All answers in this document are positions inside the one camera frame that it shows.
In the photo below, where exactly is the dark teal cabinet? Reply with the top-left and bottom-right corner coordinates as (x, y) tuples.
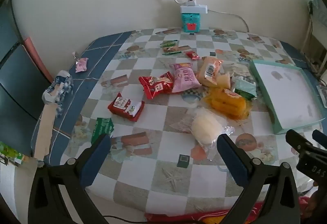
(0, 0), (52, 155)

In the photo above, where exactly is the white power cable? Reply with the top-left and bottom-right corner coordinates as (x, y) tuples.
(207, 9), (249, 33)

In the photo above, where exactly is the pale green fan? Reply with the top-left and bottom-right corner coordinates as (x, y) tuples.
(306, 0), (327, 27)

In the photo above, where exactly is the clear wrapped pastry packet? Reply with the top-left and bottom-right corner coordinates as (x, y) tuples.
(226, 63), (256, 84)

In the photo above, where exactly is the blue white patterned cloth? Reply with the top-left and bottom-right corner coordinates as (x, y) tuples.
(41, 70), (74, 118)

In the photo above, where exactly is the red cloth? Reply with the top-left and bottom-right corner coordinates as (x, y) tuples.
(144, 202), (266, 224)

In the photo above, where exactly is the beige orange cake packet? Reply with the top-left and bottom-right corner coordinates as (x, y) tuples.
(195, 56), (224, 88)

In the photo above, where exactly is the teal cube box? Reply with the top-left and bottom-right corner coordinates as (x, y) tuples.
(181, 12), (201, 33)

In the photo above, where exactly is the clear plastic pastry packet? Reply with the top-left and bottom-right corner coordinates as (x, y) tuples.
(216, 72), (232, 89)

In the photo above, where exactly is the teal rimmed white box tray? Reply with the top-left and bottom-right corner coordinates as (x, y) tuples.
(249, 60), (326, 135)

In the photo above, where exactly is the green striped cookie packet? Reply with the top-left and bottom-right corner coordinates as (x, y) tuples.
(160, 39), (182, 56)

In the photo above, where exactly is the yellow cake packet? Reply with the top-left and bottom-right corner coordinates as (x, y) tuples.
(203, 87), (252, 120)

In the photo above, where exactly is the white bun clear packet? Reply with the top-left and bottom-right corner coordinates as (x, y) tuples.
(190, 108), (235, 160)

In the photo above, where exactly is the red and white snack packet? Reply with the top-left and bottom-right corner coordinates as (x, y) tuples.
(107, 92), (145, 122)

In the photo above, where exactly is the green snack packet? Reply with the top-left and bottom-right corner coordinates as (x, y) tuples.
(234, 79), (257, 100)

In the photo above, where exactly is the salmon board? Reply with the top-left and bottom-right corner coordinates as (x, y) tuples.
(22, 37), (52, 84)

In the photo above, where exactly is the small pink snack packet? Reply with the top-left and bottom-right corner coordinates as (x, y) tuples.
(75, 58), (89, 73)

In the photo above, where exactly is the green carton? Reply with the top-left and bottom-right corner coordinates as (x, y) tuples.
(91, 117), (114, 145)

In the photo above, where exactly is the red peanut snack packet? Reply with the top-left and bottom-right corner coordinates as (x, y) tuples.
(139, 71), (175, 100)

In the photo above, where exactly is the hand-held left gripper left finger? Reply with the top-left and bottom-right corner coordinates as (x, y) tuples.
(28, 133), (111, 224)

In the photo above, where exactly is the green box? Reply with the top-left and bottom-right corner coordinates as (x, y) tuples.
(0, 141), (25, 165)

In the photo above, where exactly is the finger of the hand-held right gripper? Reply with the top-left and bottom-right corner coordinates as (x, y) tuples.
(312, 130), (327, 149)
(286, 129), (327, 156)

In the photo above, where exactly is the cardboard strip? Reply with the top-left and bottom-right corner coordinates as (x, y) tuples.
(33, 102), (58, 160)

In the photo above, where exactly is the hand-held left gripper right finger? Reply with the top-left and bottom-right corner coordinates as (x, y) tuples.
(217, 134), (299, 224)

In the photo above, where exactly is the checkered printed tablecloth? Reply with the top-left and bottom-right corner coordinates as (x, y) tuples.
(31, 27), (327, 215)

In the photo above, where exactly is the white rack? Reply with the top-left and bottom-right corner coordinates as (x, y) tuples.
(301, 19), (327, 73)

